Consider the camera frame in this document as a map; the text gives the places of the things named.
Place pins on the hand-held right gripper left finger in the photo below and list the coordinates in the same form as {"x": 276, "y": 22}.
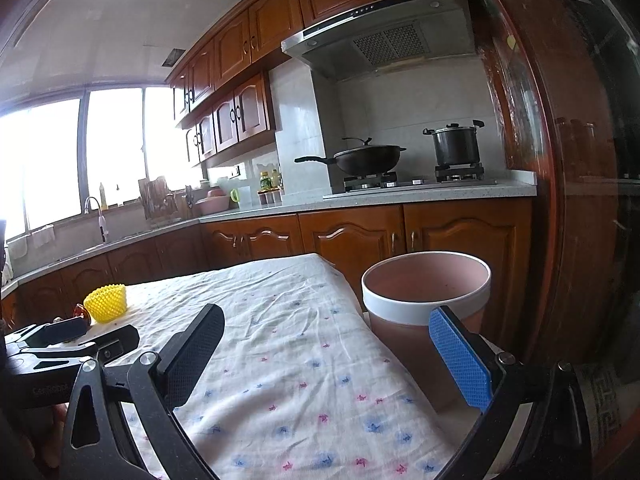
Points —
{"x": 197, "y": 345}

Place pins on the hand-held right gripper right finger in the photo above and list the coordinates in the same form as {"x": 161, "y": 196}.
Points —
{"x": 460, "y": 365}

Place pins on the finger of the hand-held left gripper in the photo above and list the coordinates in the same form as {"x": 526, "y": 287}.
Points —
{"x": 62, "y": 331}
{"x": 117, "y": 340}

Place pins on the yellow foam fruit net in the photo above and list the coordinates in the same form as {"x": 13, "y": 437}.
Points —
{"x": 105, "y": 302}

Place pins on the pink bin with white rim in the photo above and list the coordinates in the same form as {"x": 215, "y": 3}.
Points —
{"x": 425, "y": 280}

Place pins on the person's left hand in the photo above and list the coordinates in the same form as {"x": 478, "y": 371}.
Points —
{"x": 56, "y": 420}

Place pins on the small red wrapper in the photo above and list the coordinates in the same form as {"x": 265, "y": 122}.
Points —
{"x": 81, "y": 312}

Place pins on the white dishcloth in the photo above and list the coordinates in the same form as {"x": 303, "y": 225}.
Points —
{"x": 42, "y": 236}
{"x": 17, "y": 249}

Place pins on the white floral tablecloth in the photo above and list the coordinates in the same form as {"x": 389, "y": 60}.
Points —
{"x": 300, "y": 335}

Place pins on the kitchen faucet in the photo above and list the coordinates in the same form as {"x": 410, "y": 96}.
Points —
{"x": 102, "y": 225}

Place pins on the yellow bottle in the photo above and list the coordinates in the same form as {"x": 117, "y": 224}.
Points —
{"x": 104, "y": 199}

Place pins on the pink basin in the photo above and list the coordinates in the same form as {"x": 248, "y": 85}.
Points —
{"x": 212, "y": 205}

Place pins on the patterned floor mat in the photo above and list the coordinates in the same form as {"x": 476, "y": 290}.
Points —
{"x": 602, "y": 400}

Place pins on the green cup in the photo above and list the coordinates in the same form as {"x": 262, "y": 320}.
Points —
{"x": 234, "y": 197}

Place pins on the clear plastic container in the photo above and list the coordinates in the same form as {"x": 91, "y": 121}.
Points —
{"x": 245, "y": 196}

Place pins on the brown wooden base cabinets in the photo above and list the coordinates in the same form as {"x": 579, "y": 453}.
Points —
{"x": 350, "y": 235}

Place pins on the kitchen window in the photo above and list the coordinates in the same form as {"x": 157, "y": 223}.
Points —
{"x": 50, "y": 160}

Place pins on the grey kitchen countertop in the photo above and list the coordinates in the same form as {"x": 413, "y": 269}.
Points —
{"x": 300, "y": 205}

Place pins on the group of condiment bottles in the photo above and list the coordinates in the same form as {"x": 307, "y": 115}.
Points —
{"x": 270, "y": 181}

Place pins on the gas stove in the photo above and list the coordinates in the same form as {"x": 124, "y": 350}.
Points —
{"x": 380, "y": 185}

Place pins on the steel pot with lid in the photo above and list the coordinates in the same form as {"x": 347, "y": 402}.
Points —
{"x": 455, "y": 145}

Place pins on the black wok with lid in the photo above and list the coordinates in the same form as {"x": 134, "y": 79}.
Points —
{"x": 370, "y": 157}

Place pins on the red wooden glass cabinet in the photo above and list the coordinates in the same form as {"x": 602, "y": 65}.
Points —
{"x": 575, "y": 160}

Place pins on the ceiling vent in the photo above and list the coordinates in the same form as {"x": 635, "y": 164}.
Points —
{"x": 173, "y": 57}

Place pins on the steel range hood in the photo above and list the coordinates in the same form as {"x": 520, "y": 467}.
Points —
{"x": 380, "y": 25}

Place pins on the brown wooden wall cabinets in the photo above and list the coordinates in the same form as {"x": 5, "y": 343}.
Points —
{"x": 270, "y": 20}

